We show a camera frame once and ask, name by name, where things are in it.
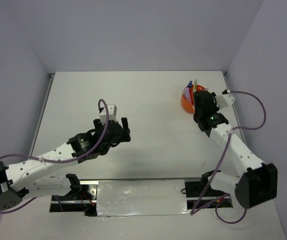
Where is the yellow gel pen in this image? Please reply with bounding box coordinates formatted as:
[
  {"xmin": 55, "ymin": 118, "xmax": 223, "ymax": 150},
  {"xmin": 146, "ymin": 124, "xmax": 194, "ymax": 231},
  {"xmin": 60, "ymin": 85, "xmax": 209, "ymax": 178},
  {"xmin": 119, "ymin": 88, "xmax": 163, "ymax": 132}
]
[{"xmin": 192, "ymin": 79, "xmax": 198, "ymax": 93}]

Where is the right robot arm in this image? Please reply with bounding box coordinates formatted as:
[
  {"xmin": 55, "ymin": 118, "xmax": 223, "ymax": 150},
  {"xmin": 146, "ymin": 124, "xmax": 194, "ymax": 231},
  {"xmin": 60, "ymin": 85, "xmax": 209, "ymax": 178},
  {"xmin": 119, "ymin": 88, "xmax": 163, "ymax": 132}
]
[{"xmin": 193, "ymin": 89, "xmax": 278, "ymax": 210}]

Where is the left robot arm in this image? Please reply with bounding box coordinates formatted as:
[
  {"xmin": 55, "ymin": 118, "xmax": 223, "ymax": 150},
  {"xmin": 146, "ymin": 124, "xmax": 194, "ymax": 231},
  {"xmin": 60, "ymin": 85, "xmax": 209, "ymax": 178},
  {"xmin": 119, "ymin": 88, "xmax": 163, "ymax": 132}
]
[{"xmin": 0, "ymin": 117, "xmax": 131, "ymax": 214}]

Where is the orange round divided container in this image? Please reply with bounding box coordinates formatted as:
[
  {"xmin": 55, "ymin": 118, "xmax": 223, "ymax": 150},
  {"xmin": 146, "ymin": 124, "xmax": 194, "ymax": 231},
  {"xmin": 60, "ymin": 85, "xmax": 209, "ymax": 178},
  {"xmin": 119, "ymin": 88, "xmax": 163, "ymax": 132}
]
[{"xmin": 180, "ymin": 86, "xmax": 195, "ymax": 114}]

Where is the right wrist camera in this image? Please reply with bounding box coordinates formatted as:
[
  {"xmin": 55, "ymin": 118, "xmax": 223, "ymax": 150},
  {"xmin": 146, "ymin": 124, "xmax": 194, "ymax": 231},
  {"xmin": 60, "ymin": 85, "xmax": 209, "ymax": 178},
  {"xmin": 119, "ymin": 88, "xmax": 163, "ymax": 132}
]
[{"xmin": 214, "ymin": 89, "xmax": 236, "ymax": 110}]

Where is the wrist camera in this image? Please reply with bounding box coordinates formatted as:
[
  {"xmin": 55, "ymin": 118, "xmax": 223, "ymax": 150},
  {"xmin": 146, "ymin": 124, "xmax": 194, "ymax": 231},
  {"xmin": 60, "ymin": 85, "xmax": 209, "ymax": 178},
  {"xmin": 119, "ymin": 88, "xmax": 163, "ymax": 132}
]
[
  {"xmin": 214, "ymin": 89, "xmax": 236, "ymax": 110},
  {"xmin": 99, "ymin": 104, "xmax": 118, "ymax": 123}
]

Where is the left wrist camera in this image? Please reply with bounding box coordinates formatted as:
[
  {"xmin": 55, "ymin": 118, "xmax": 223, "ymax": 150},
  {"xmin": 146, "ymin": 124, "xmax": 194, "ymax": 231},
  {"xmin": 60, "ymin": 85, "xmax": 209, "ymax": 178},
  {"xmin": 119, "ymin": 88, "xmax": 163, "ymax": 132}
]
[{"xmin": 99, "ymin": 104, "xmax": 118, "ymax": 123}]

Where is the reflective silver base plate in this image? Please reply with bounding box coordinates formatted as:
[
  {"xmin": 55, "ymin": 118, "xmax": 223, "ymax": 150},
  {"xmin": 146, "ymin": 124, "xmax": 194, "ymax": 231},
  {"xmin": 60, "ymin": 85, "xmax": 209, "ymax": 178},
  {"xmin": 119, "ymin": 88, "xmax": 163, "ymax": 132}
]
[{"xmin": 96, "ymin": 179, "xmax": 189, "ymax": 217}]

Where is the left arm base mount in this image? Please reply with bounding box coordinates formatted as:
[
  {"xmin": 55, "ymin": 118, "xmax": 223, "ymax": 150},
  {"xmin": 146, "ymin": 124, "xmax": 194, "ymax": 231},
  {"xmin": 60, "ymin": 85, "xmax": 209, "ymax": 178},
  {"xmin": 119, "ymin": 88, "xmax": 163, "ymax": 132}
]
[{"xmin": 49, "ymin": 173, "xmax": 99, "ymax": 217}]

